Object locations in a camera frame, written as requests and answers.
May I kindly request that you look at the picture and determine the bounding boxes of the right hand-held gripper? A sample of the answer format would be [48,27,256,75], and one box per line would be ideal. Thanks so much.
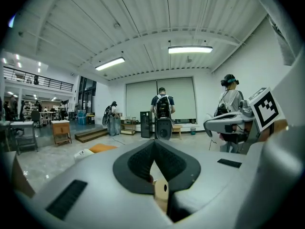
[203,87,286,146]

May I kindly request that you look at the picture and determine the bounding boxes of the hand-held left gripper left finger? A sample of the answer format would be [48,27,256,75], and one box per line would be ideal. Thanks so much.
[14,139,174,229]

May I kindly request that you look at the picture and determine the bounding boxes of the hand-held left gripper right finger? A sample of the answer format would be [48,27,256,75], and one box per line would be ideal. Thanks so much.
[154,129,303,223]

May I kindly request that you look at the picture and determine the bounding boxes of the small beige wooden container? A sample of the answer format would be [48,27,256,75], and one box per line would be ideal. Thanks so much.
[152,178,170,213]

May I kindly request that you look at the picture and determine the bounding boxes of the person's right forearm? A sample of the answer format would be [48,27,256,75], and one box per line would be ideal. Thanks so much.
[259,119,289,143]

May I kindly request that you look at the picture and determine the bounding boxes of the white bag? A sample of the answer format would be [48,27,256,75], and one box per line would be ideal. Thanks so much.
[73,148,94,163]

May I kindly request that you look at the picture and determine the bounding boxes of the light wooden stool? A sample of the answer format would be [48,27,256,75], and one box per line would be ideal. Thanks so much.
[171,125,183,140]

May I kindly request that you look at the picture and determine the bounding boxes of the orange flat cushion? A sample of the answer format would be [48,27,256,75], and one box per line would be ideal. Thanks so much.
[89,143,119,154]

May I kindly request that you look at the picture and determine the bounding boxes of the grey device with round lens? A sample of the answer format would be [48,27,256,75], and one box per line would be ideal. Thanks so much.
[155,118,173,141]

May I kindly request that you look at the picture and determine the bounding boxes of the wooden steps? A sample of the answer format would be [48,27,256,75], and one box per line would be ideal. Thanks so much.
[74,127,110,144]

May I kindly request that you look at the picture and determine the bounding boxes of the low wooden shelf cart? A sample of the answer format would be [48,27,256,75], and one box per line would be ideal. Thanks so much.
[120,117,137,136]

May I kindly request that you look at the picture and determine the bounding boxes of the small wooden cabinet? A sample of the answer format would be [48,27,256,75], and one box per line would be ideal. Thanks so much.
[51,120,72,146]

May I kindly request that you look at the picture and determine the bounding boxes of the black tower case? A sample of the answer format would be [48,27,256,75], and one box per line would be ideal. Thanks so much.
[140,111,153,139]

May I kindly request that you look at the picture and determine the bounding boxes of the long ceiling light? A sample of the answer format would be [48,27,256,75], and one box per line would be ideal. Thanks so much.
[167,45,214,55]
[94,56,126,72]

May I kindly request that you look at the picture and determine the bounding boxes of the brown cardboard box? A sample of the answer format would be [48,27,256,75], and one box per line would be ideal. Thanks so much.
[9,151,36,199]

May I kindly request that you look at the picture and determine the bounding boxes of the stack of blue water bottles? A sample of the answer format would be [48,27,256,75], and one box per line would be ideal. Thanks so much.
[77,109,87,125]

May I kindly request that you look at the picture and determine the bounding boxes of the black office chair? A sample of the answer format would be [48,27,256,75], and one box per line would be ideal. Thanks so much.
[30,110,41,128]

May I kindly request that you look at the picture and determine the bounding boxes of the grey metal table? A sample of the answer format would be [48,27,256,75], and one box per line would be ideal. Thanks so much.
[9,121,39,155]

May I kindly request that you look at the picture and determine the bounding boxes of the black balcony railing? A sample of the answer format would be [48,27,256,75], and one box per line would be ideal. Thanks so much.
[3,66,74,92]

